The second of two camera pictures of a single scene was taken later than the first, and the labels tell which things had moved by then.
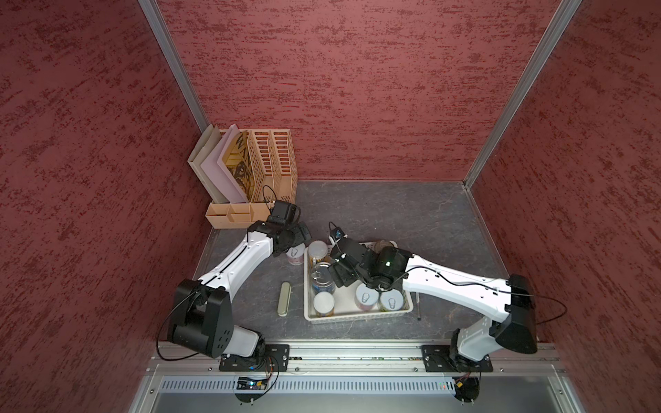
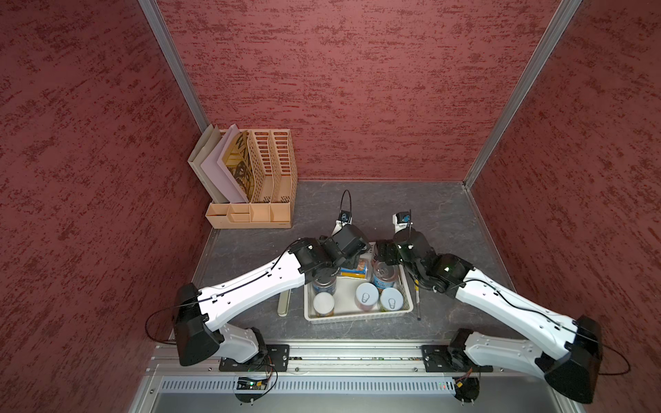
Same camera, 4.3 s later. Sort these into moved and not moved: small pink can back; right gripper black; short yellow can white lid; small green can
Moved: right gripper black
Not moved: small green can; small pink can back; short yellow can white lid
